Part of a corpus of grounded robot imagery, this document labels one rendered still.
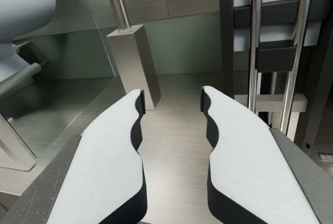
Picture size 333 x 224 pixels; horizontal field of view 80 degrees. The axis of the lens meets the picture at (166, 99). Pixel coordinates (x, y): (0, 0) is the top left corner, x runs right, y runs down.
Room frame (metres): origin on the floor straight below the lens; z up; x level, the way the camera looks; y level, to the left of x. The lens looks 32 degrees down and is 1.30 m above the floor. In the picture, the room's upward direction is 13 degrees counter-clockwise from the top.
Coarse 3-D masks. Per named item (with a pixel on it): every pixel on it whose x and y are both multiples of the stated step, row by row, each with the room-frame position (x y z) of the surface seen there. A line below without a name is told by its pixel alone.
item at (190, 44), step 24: (144, 24) 0.85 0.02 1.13; (168, 24) 0.81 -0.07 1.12; (192, 24) 0.78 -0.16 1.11; (216, 24) 0.75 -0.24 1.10; (168, 48) 0.82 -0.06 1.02; (192, 48) 0.78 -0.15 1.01; (216, 48) 0.75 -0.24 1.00; (312, 48) 0.62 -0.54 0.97; (168, 72) 0.83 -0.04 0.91; (192, 72) 0.79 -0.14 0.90
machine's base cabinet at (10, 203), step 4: (0, 200) 0.45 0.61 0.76; (4, 200) 0.44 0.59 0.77; (8, 200) 0.43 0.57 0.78; (12, 200) 0.43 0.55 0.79; (0, 204) 0.46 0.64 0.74; (4, 204) 0.46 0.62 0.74; (8, 204) 0.45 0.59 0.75; (12, 204) 0.44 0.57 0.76; (0, 208) 0.48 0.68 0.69; (4, 208) 0.46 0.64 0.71; (8, 208) 0.46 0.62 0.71; (0, 212) 0.49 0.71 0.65; (4, 212) 0.48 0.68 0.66; (0, 216) 0.51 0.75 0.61; (0, 220) 0.53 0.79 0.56
